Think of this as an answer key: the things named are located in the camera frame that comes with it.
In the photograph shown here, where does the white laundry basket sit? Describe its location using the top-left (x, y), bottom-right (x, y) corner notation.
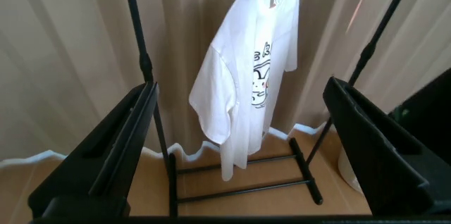
top-left (337, 145), bottom-right (366, 195)

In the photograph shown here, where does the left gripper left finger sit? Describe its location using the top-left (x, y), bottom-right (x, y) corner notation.
top-left (27, 80), bottom-right (159, 218)

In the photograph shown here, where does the black clothes rack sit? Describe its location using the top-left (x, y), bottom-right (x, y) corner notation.
top-left (121, 0), bottom-right (419, 218)

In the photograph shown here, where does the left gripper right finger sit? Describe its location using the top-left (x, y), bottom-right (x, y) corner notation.
top-left (322, 75), bottom-right (451, 216)

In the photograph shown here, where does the white garment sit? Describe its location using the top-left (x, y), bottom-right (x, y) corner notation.
top-left (188, 0), bottom-right (302, 182)

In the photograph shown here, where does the beige curtain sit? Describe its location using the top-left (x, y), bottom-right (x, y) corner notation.
top-left (0, 0), bottom-right (451, 163)

